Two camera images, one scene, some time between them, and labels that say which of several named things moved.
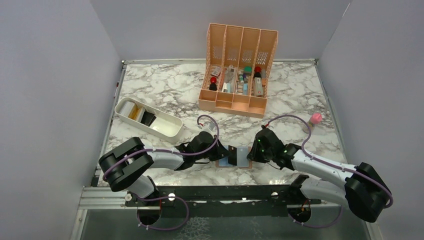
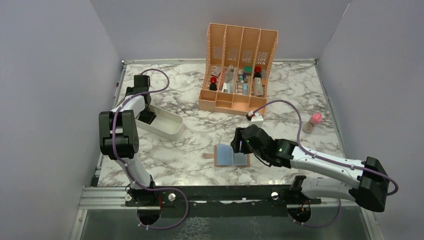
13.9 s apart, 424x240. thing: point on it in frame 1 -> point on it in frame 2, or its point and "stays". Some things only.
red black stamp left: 213,86 stays
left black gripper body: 214,137 -> 129,89
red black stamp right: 257,73 stays
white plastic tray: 150,119 stays
